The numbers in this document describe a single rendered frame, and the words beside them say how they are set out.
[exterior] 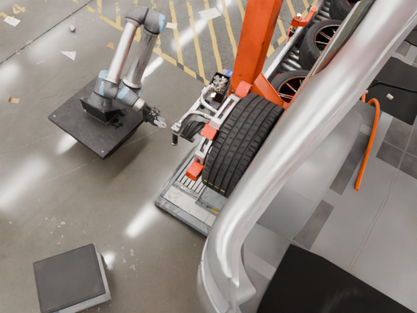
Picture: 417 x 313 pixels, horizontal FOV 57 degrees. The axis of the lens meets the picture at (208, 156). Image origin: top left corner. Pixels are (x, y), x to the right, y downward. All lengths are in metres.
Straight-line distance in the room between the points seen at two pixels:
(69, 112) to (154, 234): 1.19
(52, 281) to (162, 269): 0.77
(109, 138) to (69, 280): 1.09
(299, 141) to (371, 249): 1.01
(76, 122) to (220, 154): 1.47
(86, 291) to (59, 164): 1.20
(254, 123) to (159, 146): 1.41
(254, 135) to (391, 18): 0.85
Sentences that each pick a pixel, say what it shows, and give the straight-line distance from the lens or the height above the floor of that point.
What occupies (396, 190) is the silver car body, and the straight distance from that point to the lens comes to 2.37.
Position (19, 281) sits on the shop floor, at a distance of 3.14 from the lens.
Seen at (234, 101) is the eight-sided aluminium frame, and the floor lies 1.12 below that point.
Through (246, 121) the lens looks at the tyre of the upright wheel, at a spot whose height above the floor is 1.17.
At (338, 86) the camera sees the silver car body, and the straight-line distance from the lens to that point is 1.54.
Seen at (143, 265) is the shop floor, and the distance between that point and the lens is 2.97.
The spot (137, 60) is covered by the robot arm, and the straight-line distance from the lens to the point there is 2.90.
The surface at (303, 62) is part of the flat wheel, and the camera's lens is 3.70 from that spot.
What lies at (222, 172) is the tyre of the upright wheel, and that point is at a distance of 2.14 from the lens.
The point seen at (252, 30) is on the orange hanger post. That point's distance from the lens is 2.41.
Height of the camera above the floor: 2.89
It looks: 60 degrees down
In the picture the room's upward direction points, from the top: 10 degrees clockwise
